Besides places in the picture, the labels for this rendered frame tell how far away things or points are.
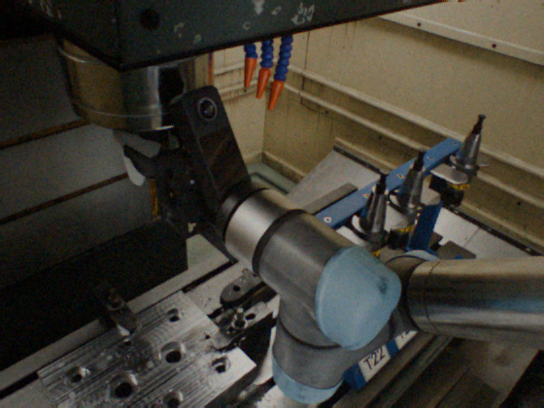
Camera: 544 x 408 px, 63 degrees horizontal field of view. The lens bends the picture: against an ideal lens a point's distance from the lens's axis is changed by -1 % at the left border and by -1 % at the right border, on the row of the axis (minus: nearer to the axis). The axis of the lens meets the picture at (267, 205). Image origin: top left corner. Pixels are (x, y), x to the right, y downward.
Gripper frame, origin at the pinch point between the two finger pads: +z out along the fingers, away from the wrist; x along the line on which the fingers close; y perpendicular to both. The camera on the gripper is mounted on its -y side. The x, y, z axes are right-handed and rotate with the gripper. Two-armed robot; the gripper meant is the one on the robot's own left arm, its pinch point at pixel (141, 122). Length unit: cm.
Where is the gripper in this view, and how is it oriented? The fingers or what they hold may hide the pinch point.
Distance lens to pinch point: 56.9
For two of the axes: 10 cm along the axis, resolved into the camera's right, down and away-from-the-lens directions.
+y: -0.8, 7.9, 6.1
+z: -6.8, -4.9, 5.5
